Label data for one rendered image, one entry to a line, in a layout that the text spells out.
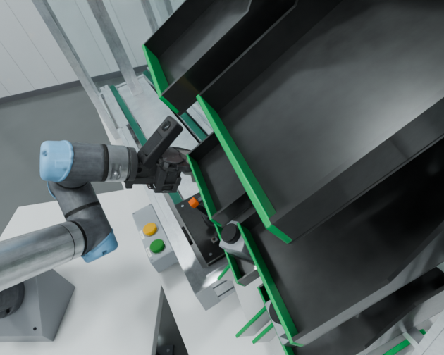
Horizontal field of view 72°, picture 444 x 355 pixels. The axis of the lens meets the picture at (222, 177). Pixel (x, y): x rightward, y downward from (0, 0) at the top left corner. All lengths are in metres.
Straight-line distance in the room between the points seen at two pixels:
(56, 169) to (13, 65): 4.65
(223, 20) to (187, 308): 0.73
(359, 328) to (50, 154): 0.54
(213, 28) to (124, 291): 0.81
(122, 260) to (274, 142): 0.90
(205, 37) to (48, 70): 4.75
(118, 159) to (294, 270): 0.42
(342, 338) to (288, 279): 0.15
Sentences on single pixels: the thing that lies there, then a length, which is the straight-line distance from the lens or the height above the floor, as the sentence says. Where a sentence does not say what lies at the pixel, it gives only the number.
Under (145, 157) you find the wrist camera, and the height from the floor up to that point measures 1.27.
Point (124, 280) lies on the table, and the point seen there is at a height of 0.86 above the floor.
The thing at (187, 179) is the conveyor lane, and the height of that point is 0.92.
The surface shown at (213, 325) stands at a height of 0.86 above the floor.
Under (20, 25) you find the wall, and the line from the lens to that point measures 4.90.
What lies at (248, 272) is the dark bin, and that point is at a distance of 0.48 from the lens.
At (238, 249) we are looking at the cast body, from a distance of 0.45.
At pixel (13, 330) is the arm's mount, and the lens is 1.06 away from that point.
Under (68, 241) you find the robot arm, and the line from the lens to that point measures 0.63.
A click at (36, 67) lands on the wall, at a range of 5.09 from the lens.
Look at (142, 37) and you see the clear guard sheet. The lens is 1.98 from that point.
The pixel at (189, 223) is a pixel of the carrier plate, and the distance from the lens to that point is 0.88.
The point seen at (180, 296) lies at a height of 0.86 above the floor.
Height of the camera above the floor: 1.64
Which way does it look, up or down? 44 degrees down
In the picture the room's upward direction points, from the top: 18 degrees counter-clockwise
